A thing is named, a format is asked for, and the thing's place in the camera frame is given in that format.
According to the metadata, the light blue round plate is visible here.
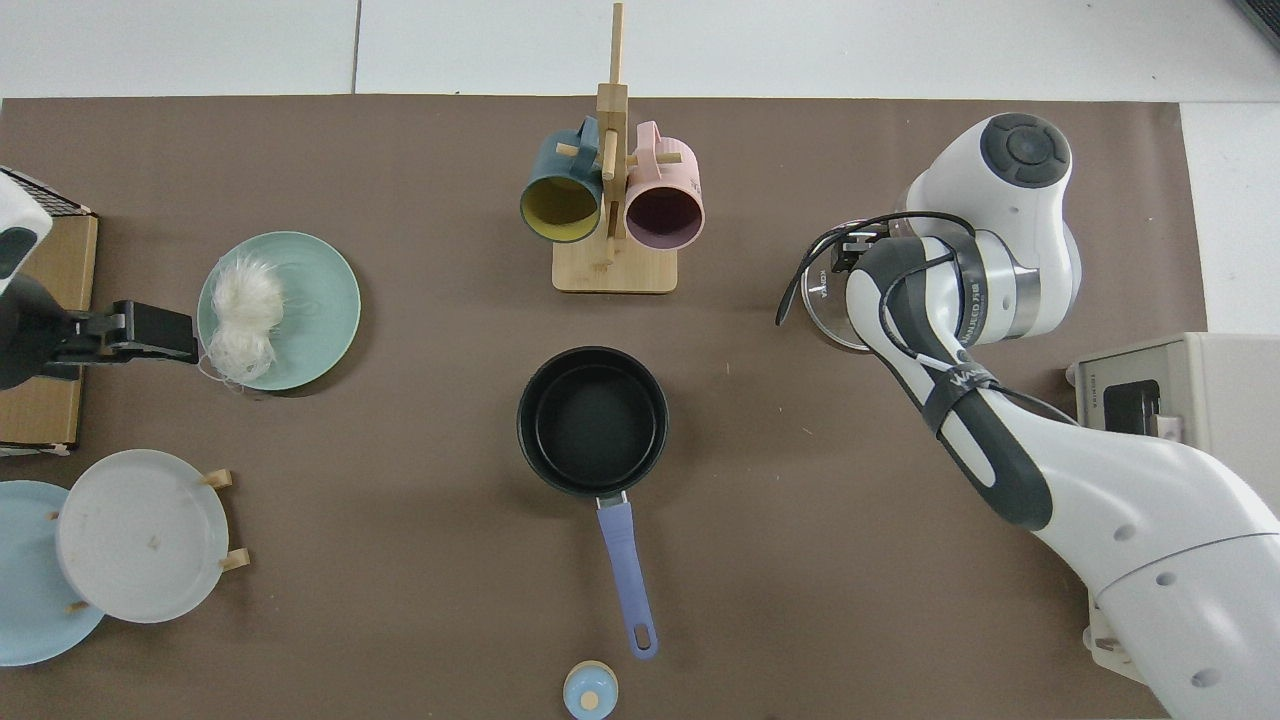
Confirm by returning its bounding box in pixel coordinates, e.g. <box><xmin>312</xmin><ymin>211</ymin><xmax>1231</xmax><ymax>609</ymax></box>
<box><xmin>0</xmin><ymin>480</ymin><xmax>107</xmax><ymax>668</ymax></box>

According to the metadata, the wooden plate rack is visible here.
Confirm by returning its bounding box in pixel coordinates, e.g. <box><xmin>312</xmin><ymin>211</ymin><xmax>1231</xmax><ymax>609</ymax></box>
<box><xmin>48</xmin><ymin>468</ymin><xmax>252</xmax><ymax>615</ymax></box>

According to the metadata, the pink cup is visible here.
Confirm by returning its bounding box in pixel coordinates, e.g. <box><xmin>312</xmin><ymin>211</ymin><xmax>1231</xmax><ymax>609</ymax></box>
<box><xmin>624</xmin><ymin>121</ymin><xmax>706</xmax><ymax>251</ymax></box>

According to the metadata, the dark teal cup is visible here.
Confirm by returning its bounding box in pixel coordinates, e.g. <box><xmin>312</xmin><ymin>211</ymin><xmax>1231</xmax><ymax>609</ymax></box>
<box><xmin>518</xmin><ymin>116</ymin><xmax>605</xmax><ymax>244</ymax></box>

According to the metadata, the grey round plate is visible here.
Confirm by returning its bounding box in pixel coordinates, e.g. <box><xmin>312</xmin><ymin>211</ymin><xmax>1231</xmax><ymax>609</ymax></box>
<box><xmin>56</xmin><ymin>449</ymin><xmax>231</xmax><ymax>625</ymax></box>

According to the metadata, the black pot purple handle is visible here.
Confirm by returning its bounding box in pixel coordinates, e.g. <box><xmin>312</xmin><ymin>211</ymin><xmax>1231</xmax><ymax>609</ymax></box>
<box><xmin>516</xmin><ymin>346</ymin><xmax>669</xmax><ymax>661</ymax></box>

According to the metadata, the dark grey panel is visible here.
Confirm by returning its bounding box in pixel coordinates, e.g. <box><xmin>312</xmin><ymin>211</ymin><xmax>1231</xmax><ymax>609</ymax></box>
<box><xmin>1232</xmin><ymin>0</ymin><xmax>1280</xmax><ymax>51</ymax></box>

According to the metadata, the white vermicelli bundle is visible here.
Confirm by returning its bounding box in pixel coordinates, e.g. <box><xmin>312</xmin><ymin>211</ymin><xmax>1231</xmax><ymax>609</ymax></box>
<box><xmin>196</xmin><ymin>255</ymin><xmax>291</xmax><ymax>394</ymax></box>

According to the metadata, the wooden cup stand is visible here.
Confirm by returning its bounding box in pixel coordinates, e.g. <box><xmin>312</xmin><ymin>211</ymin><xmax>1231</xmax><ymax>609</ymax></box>
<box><xmin>551</xmin><ymin>2</ymin><xmax>680</xmax><ymax>295</ymax></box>

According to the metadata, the pale toaster oven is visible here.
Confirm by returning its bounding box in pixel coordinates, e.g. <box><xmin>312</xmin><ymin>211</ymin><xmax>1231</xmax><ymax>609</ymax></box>
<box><xmin>1065</xmin><ymin>333</ymin><xmax>1280</xmax><ymax>681</ymax></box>

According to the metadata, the small blue round thing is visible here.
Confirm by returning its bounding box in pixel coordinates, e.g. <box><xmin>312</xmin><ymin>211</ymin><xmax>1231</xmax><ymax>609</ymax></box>
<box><xmin>563</xmin><ymin>661</ymin><xmax>620</xmax><ymax>720</ymax></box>

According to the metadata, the green round plate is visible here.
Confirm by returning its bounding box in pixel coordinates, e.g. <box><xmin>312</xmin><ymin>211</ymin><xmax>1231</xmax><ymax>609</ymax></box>
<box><xmin>197</xmin><ymin>231</ymin><xmax>362</xmax><ymax>392</ymax></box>

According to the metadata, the brown table cloth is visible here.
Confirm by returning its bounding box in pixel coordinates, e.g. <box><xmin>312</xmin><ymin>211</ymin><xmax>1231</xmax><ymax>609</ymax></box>
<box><xmin>0</xmin><ymin>95</ymin><xmax>1207</xmax><ymax>720</ymax></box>

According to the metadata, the glass lid blue knob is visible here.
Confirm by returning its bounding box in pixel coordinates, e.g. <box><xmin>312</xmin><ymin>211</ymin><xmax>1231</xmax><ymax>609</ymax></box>
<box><xmin>803</xmin><ymin>217</ymin><xmax>913</xmax><ymax>354</ymax></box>

